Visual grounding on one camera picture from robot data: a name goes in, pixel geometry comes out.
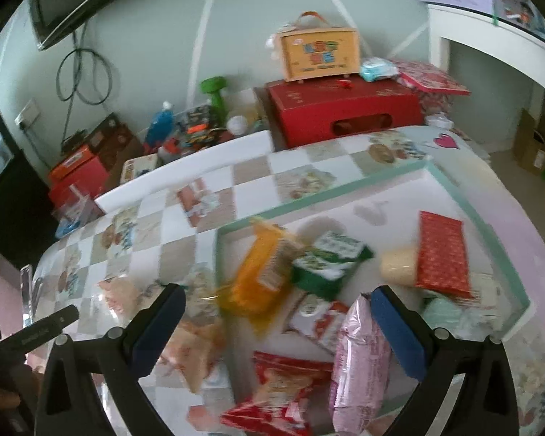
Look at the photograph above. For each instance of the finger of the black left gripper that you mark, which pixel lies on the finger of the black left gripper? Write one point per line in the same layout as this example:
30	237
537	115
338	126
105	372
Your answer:
14	348

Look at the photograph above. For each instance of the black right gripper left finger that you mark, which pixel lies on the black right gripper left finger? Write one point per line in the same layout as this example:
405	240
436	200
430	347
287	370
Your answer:
131	353

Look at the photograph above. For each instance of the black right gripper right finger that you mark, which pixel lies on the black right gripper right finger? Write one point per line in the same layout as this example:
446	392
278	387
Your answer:
486	404

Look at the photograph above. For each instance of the clear round bun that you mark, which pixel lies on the clear round bun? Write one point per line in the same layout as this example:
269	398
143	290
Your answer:
121	296

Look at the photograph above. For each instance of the orange bread packet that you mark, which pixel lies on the orange bread packet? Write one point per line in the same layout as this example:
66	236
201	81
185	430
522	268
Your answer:
193	350

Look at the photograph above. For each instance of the green foil snack packet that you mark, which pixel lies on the green foil snack packet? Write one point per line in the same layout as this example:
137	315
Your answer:
440	311

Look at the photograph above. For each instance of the white pastry packet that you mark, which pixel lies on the white pastry packet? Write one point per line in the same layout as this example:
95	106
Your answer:
485	291

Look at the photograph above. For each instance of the pink snack packet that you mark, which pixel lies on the pink snack packet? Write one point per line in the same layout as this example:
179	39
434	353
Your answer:
361	370

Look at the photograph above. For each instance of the red patterned snack packet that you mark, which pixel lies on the red patterned snack packet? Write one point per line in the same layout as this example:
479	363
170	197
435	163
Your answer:
442	260

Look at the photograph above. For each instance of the small cream round pastry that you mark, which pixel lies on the small cream round pastry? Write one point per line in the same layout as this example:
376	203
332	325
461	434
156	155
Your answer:
399	266

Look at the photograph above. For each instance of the yellow cake packet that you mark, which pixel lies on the yellow cake packet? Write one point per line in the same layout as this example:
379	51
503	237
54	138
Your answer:
262	281

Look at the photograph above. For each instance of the red bow-shaped snack packet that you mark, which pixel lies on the red bow-shaped snack packet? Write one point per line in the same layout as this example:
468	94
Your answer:
278	405

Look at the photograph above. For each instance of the dark red biscuit packet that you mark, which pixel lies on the dark red biscuit packet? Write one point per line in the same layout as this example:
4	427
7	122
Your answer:
316	320

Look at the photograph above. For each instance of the green white biscuit pack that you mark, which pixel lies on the green white biscuit pack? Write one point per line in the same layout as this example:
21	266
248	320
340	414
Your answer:
328	264

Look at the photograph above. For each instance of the floral checkered tablecloth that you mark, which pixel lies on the floral checkered tablecloth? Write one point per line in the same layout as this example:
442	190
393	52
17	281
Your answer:
162	226

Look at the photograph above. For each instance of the black refrigerator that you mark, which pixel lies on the black refrigerator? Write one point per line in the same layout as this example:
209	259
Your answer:
27	225

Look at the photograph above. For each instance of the clear tissue box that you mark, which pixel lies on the clear tissue box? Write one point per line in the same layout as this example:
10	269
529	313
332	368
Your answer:
77	209

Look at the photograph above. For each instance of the red paper bag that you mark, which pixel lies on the red paper bag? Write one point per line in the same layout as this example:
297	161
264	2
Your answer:
88	177

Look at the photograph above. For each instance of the orange cardboard box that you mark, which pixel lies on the orange cardboard box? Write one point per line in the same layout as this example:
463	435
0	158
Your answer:
72	161

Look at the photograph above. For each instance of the teal rimmed white tray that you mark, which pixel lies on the teal rimmed white tray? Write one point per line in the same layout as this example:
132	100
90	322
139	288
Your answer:
372	258

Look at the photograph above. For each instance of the blue plastic bottle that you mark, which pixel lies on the blue plastic bottle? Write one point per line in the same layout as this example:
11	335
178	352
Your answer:
160	127

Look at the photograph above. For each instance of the green dumbbell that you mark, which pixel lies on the green dumbbell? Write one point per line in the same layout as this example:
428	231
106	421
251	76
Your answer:
213	88

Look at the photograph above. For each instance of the red gift box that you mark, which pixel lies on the red gift box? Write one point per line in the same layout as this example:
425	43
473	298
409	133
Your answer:
323	109

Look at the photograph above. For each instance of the light blue tissue pack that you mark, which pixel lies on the light blue tissue pack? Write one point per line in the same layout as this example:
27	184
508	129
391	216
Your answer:
373	69

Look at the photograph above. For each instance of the wall power socket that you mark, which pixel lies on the wall power socket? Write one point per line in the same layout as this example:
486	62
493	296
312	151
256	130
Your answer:
28	115

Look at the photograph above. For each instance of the white shelf frame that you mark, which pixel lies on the white shelf frame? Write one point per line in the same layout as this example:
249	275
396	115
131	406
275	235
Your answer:
504	42

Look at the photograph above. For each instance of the wooden toy box with handle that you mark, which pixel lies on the wooden toy box with handle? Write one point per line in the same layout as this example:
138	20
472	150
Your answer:
311	47

